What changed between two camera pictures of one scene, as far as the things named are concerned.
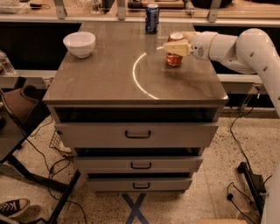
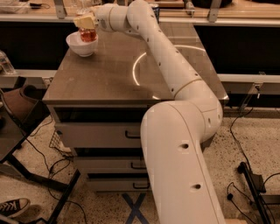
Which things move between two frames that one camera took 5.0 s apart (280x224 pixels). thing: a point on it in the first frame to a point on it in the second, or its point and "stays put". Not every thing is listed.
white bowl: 81,44 stays put
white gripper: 199,46 to 101,17
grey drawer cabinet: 133,122 stays put
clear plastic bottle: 6,66 stays put
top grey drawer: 135,135 stays put
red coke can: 175,59 to 87,35
